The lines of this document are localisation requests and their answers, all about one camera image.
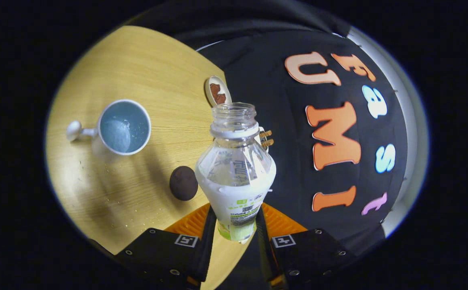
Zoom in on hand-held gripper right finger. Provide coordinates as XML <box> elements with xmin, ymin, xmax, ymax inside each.
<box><xmin>255</xmin><ymin>203</ymin><xmax>357</xmax><ymax>288</ymax></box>

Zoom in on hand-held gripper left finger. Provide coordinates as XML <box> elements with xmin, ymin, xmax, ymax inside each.
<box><xmin>115</xmin><ymin>203</ymin><xmax>218</xmax><ymax>288</ymax></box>

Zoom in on clear plastic juice bottle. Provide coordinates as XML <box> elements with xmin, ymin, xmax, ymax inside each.
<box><xmin>195</xmin><ymin>103</ymin><xmax>277</xmax><ymax>242</ymax></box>

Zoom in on dark brown round coaster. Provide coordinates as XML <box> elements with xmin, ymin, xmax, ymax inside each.
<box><xmin>169</xmin><ymin>166</ymin><xmax>199</xmax><ymax>201</ymax></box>

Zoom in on clear juice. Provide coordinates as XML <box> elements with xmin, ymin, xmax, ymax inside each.
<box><xmin>101</xmin><ymin>119</ymin><xmax>134</xmax><ymax>153</ymax></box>

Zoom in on white cup with handle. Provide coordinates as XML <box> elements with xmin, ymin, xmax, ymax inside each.
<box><xmin>66</xmin><ymin>99</ymin><xmax>152</xmax><ymax>156</ymax></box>

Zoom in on wooden table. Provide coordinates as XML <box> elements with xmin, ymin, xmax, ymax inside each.
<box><xmin>45</xmin><ymin>25</ymin><xmax>258</xmax><ymax>290</ymax></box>

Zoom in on cream toaster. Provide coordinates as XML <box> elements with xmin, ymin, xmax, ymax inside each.
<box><xmin>257</xmin><ymin>127</ymin><xmax>270</xmax><ymax>152</ymax></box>

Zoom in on white oval plate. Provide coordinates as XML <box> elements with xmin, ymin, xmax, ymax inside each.
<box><xmin>205</xmin><ymin>76</ymin><xmax>233</xmax><ymax>107</ymax></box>

